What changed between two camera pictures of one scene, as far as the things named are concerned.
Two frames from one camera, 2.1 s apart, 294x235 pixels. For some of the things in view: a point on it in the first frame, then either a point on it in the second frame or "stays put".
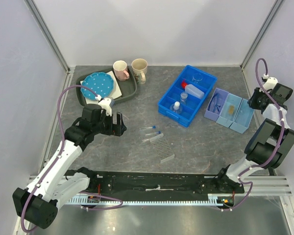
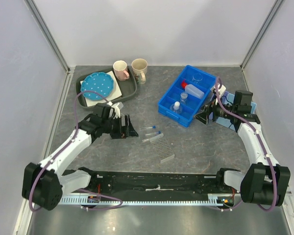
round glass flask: x=176 y=108 stays put
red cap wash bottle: x=193 y=90 stays put
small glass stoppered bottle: x=183 y=96 stays put
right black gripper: x=257 y=92 → x=203 y=116
